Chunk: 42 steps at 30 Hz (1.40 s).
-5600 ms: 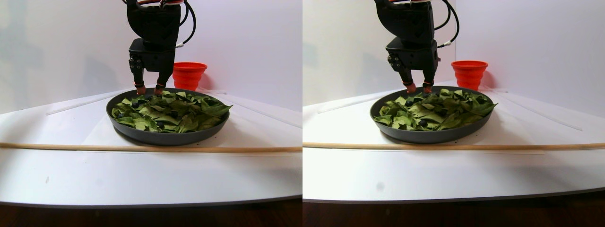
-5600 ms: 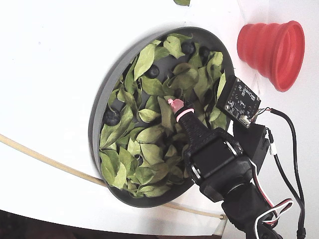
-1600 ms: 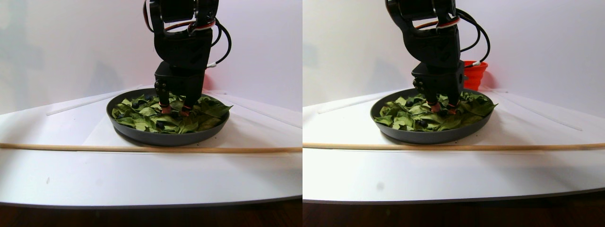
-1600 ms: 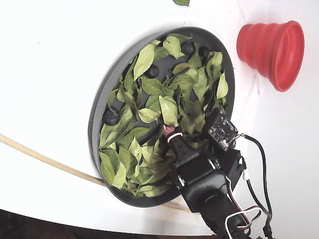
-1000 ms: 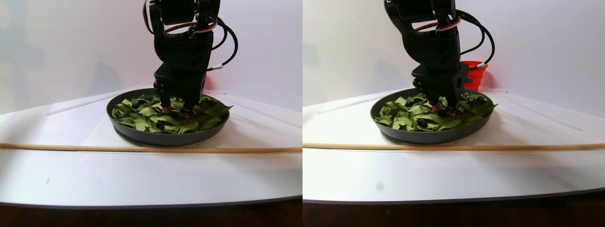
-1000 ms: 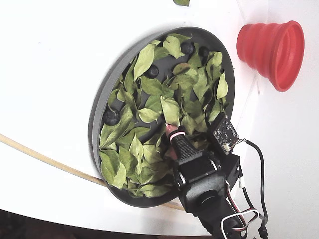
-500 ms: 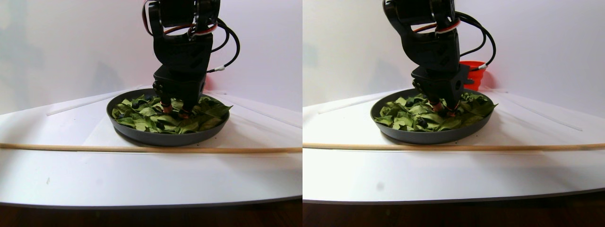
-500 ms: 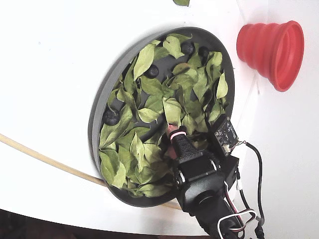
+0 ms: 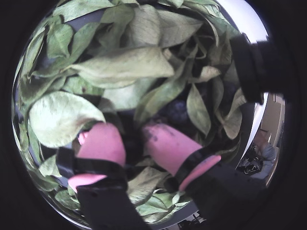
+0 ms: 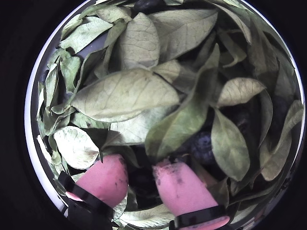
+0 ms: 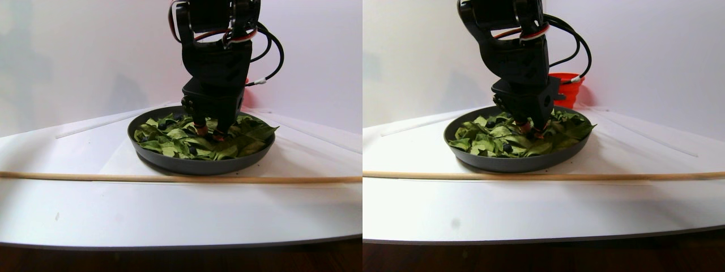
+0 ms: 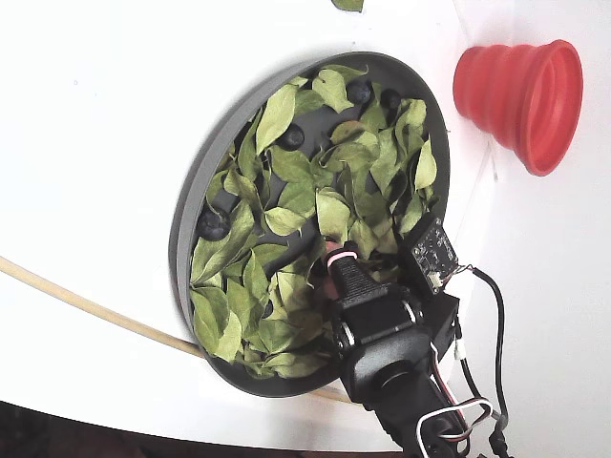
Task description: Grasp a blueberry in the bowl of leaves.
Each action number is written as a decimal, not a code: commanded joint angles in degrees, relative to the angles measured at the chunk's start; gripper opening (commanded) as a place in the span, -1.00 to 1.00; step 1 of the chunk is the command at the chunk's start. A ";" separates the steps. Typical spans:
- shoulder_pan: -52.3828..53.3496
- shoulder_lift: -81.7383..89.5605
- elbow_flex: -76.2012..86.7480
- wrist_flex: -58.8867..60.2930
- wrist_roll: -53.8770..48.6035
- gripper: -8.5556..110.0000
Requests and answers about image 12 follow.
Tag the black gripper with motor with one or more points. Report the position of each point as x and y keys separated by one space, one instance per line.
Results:
x=377 y=319

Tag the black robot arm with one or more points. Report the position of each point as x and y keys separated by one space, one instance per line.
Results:
x=410 y=420

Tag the dark blueberry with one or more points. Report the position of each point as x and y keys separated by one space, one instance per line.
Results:
x=213 y=225
x=266 y=310
x=291 y=138
x=390 y=99
x=359 y=92

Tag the pile of green leaves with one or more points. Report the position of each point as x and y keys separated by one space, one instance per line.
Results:
x=286 y=167

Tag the grey round plate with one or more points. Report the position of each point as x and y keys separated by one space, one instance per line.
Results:
x=216 y=143

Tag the beige rubber tube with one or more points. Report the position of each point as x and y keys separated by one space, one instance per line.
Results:
x=143 y=330

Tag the red collapsible silicone cup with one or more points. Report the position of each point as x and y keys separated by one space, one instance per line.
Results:
x=515 y=102

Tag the single green leaf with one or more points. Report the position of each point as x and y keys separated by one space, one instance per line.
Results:
x=349 y=4

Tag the black camera circuit board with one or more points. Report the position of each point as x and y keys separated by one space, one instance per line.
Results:
x=429 y=253

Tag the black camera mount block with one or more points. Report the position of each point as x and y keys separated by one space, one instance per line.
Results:
x=444 y=319

